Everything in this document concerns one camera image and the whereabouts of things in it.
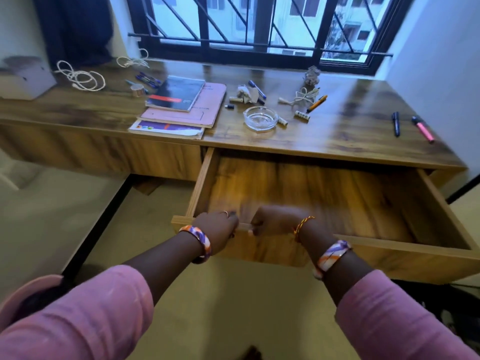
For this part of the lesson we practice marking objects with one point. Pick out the person's left hand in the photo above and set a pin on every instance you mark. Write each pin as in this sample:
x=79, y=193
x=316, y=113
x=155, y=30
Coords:
x=216, y=229

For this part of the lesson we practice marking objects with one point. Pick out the person's right hand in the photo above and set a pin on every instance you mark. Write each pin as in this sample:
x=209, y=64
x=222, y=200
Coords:
x=278, y=221

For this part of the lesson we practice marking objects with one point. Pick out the person's right fingers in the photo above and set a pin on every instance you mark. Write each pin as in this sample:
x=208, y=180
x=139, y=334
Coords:
x=257, y=224

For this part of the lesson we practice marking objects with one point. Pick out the person's left fingers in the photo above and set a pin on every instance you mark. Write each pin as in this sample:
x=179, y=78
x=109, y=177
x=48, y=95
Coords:
x=231, y=221

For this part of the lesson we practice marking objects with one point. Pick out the wooden desk drawer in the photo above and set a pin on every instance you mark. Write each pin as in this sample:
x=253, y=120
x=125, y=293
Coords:
x=318, y=191

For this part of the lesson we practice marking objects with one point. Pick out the person's right forearm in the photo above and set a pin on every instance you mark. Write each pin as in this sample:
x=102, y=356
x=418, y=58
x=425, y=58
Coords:
x=341, y=269

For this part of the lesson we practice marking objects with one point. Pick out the person's left forearm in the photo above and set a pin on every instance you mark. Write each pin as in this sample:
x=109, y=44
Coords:
x=157, y=269

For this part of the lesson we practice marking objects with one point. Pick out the orange purple white bangle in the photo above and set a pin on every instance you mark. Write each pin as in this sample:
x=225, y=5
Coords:
x=330, y=256
x=202, y=240

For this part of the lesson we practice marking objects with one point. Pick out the clear glass ashtray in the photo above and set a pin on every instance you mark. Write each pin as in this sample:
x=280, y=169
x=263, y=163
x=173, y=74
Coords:
x=260, y=118

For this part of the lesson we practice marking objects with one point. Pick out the small white battery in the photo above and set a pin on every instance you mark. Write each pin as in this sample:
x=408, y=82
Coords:
x=282, y=121

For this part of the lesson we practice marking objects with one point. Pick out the white and purple book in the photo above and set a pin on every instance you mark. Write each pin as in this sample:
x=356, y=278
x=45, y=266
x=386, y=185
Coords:
x=165, y=128

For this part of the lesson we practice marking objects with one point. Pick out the white battery with dark print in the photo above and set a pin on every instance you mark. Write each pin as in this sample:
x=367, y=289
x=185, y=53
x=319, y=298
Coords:
x=302, y=115

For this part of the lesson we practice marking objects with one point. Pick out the pink paper folder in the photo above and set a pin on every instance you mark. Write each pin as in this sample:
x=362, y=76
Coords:
x=210, y=104

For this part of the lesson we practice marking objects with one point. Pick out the small beige battery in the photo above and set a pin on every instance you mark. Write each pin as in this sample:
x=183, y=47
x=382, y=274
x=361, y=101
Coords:
x=236, y=99

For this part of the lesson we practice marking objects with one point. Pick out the crumpled white paper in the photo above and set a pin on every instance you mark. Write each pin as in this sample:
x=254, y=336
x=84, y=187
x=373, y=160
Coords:
x=247, y=94

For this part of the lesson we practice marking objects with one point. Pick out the blue pen with white tip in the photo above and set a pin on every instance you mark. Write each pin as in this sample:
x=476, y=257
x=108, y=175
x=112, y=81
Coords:
x=258, y=89

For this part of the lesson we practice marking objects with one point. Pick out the orange pencil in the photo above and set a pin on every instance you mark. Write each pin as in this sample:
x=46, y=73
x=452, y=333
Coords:
x=317, y=104

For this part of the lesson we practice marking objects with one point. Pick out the black metal desk leg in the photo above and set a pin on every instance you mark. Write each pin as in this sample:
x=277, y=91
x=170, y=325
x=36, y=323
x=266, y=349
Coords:
x=97, y=226

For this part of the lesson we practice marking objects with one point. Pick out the black notebook with red stripe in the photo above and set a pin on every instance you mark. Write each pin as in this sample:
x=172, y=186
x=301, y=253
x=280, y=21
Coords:
x=176, y=92

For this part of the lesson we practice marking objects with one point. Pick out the wooden desk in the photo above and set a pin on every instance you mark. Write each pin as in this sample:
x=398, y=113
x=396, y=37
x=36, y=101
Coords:
x=356, y=108

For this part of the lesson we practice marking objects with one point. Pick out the crumpled grey paper ball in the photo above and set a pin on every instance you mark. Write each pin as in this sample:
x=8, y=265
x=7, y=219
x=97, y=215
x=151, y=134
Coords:
x=312, y=75

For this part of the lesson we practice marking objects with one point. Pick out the small tape roll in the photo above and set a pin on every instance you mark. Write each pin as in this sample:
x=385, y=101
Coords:
x=137, y=90

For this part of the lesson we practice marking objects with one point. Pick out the pair of blue pens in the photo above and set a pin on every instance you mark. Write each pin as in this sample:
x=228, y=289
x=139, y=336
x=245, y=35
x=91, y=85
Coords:
x=148, y=80

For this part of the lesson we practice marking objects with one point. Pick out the dark blue pen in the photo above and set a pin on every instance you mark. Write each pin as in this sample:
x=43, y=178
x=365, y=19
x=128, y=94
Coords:
x=396, y=124

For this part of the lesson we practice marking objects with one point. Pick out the pink highlighter marker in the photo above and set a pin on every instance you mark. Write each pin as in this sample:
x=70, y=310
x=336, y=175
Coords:
x=423, y=130

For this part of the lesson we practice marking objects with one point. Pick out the black metal window grille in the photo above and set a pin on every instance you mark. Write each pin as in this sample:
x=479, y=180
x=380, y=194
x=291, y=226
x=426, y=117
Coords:
x=245, y=18

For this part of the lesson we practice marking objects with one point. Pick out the grey cardboard box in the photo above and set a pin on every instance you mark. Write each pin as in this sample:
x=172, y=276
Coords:
x=24, y=80

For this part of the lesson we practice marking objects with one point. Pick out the dark blue curtain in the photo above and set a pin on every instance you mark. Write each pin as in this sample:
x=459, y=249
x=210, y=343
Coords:
x=73, y=26

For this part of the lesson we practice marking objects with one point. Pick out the black window frame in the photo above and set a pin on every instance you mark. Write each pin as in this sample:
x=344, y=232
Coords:
x=232, y=58

